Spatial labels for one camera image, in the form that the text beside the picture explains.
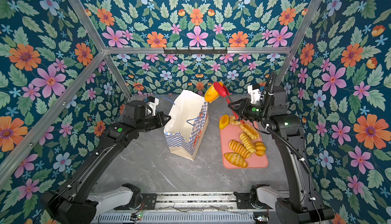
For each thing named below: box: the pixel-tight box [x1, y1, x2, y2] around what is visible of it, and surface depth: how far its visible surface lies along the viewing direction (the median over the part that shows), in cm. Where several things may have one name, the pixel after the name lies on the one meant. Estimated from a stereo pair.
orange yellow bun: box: [218, 114, 230, 130], surface depth 103 cm
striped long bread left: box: [228, 139, 252, 159], surface depth 90 cm
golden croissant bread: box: [224, 152, 248, 168], surface depth 85 cm
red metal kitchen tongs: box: [213, 81, 245, 125], surface depth 68 cm
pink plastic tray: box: [219, 120, 269, 170], surface depth 90 cm
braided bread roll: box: [239, 123, 260, 140], surface depth 97 cm
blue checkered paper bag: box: [163, 89, 209, 161], surface depth 79 cm
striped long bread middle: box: [239, 131, 257, 154], surface depth 90 cm
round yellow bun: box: [204, 81, 224, 104], surface depth 70 cm
